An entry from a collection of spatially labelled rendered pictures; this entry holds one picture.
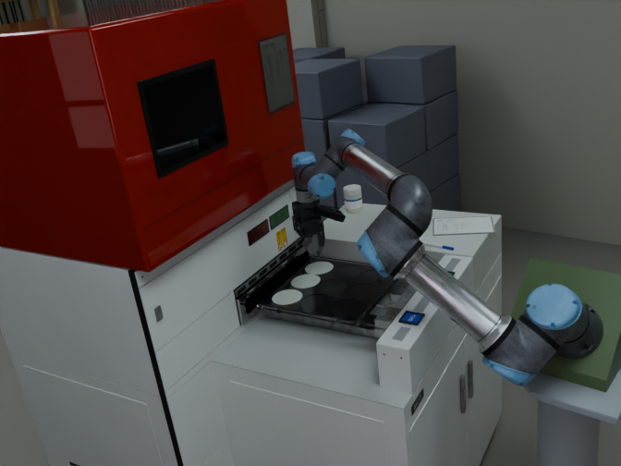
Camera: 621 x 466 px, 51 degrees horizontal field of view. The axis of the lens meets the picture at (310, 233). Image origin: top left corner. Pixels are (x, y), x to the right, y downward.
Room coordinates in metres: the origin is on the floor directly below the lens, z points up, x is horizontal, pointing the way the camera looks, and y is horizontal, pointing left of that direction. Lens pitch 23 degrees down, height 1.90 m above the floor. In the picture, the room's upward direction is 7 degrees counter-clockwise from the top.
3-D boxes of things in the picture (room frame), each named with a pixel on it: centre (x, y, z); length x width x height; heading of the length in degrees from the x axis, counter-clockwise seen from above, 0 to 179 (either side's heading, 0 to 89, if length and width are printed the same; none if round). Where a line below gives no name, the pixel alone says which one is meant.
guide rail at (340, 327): (1.76, -0.03, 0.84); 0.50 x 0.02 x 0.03; 57
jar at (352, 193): (2.38, -0.18, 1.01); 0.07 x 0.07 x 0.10
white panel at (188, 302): (1.85, 0.25, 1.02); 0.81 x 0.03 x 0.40; 147
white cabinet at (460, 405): (1.90, -0.18, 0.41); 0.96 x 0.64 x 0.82; 147
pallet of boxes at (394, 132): (4.25, -0.30, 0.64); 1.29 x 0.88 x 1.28; 49
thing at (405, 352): (1.64, -0.32, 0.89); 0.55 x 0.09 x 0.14; 147
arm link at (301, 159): (1.94, -0.01, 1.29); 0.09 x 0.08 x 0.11; 20
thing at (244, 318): (1.99, 0.14, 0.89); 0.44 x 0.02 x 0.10; 147
